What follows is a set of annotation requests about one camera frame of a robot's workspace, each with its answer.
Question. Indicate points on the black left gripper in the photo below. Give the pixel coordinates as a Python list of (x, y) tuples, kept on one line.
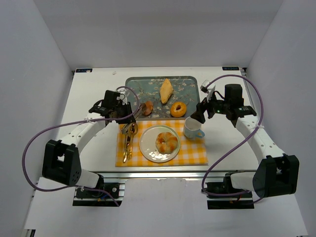
[(129, 111)]

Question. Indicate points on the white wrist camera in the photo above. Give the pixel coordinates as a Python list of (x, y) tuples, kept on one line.
[(208, 89), (122, 97)]

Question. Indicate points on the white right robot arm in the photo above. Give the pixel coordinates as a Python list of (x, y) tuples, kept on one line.
[(277, 173)]

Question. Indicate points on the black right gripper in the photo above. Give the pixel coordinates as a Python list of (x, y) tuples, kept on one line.
[(204, 109)]

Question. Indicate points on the round twisted bread roll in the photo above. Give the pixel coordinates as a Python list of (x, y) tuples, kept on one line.
[(166, 142)]

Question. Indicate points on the gold knife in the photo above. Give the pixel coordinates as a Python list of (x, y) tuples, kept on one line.
[(129, 146)]

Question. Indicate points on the gold spoon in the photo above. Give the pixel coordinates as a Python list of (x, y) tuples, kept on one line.
[(133, 131)]

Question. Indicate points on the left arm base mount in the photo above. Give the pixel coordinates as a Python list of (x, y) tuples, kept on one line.
[(110, 193)]

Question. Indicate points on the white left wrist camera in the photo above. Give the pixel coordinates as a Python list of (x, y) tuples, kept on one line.
[(122, 97)]

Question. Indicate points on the gold fork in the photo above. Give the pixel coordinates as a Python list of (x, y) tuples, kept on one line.
[(125, 153)]

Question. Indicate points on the long flat pastry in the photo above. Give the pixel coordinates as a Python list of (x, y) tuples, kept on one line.
[(166, 91)]

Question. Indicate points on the blue label sticker right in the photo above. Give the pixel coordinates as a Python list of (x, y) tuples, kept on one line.
[(230, 68)]

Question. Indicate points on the orange glazed donut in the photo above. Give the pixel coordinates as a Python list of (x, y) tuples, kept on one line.
[(178, 109)]

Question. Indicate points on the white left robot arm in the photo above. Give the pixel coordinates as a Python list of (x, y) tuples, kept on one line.
[(61, 161)]

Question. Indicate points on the white mug blue handle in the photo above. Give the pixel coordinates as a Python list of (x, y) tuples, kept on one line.
[(192, 129)]

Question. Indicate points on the blue label sticker left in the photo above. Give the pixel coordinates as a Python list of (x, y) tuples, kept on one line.
[(88, 70)]

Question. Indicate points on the aluminium table edge rail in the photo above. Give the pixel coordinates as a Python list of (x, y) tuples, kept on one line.
[(153, 174)]

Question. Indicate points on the white round plate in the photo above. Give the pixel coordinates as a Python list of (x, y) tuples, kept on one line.
[(148, 148)]

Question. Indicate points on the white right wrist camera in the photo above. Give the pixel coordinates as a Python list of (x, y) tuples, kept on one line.
[(208, 89)]

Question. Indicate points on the small brown bread piece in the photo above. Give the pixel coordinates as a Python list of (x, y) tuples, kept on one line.
[(147, 108)]

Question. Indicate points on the blue label sticker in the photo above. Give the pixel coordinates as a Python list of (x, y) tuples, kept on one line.
[(88, 70), (230, 68)]

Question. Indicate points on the yellow checkered placemat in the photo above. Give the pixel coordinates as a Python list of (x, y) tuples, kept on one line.
[(192, 151)]

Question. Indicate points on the silver metal tongs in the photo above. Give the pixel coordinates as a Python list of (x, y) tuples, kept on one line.
[(133, 118)]

